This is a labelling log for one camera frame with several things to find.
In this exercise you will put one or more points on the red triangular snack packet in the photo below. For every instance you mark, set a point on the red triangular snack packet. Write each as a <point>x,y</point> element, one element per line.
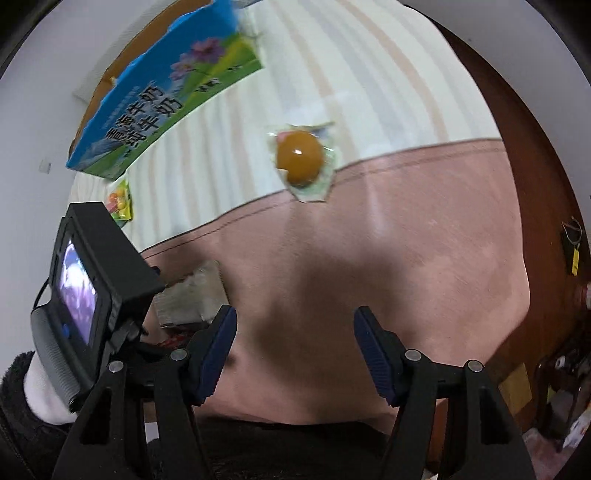
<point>173,341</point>

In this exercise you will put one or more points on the yellow tag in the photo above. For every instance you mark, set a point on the yellow tag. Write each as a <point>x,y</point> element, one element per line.
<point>575,264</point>

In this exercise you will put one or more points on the white wall socket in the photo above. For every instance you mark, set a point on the white wall socket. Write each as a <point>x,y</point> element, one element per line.
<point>45,166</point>

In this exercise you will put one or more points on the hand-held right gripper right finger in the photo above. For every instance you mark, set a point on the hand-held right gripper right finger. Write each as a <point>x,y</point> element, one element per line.
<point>376,355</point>

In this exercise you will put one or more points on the cat print blanket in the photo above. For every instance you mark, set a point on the cat print blanket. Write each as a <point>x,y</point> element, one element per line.
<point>369,258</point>

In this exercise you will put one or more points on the person's left forearm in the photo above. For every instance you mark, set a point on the person's left forearm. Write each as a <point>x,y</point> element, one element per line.
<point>32,415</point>

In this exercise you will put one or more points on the dark fleece clothing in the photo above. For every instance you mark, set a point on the dark fleece clothing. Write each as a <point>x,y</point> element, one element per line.
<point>286,452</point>

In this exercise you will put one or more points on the printed cardboard box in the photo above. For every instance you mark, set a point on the printed cardboard box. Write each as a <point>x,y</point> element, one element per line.
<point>157,92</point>

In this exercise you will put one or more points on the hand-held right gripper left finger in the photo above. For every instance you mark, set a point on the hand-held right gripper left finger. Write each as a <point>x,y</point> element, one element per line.
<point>217,355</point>

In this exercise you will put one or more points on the braised egg packet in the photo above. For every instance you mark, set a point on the braised egg packet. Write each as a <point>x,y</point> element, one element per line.
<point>300,157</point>

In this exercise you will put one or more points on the white bread packet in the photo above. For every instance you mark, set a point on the white bread packet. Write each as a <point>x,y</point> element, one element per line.
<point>194,295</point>

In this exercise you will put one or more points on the green candy ball packet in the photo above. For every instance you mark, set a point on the green candy ball packet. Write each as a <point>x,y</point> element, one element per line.
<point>120,203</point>

